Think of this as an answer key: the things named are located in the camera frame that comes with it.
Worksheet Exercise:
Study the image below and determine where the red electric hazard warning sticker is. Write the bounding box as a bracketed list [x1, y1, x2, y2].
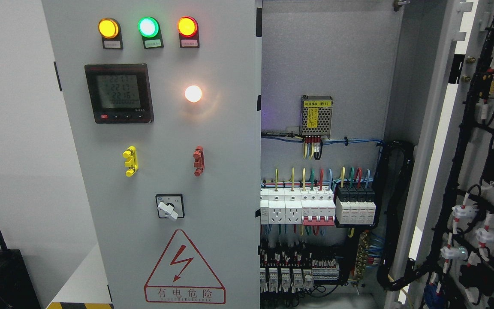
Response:
[144, 229, 226, 304]

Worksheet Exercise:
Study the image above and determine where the black white surge protector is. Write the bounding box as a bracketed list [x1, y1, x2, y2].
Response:
[334, 185, 377, 227]

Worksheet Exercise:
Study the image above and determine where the brass ground terminal bar right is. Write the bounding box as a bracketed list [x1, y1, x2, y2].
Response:
[353, 230, 370, 284]

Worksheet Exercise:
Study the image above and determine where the green indicator lamp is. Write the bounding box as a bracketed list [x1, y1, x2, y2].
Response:
[137, 16, 160, 38]

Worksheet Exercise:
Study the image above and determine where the lower relay terminal row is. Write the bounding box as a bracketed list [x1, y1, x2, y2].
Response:
[259, 248, 340, 294]

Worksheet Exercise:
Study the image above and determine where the black digital power meter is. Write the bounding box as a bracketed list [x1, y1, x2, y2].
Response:
[84, 63, 154, 124]

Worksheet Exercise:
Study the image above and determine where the red indicator lamp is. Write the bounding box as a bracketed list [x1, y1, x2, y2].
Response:
[177, 16, 198, 37]

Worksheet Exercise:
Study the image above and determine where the grey cabinet door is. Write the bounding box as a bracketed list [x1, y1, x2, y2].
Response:
[386, 0, 494, 309]
[42, 0, 262, 309]

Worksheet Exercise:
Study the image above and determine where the yellow terminal post block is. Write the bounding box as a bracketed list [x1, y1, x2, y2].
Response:
[122, 146, 139, 177]

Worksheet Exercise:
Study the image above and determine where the black box on left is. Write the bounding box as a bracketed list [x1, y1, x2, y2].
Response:
[0, 231, 40, 309]

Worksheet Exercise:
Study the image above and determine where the metal mesh power supply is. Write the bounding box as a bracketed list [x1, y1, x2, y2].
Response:
[300, 95, 333, 136]

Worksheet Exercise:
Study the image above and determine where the white socket breaker row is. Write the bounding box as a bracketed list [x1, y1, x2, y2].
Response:
[259, 188, 302, 224]

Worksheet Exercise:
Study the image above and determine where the red terminal post block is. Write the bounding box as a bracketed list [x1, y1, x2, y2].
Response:
[193, 146, 205, 177]

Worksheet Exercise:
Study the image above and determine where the red handle circuit breaker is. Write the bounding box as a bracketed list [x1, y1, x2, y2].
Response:
[301, 190, 336, 226]

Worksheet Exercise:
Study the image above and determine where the black right cable loom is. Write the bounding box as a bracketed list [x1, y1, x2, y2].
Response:
[375, 139, 432, 292]

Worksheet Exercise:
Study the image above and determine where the white glowing indicator lamp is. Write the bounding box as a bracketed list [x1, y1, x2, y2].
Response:
[184, 85, 203, 103]

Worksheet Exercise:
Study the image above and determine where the yellow indicator lamp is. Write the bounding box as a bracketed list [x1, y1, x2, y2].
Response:
[98, 18, 120, 39]

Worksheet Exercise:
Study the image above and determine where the white rotary selector switch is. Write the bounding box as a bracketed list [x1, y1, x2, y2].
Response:
[155, 194, 185, 221]

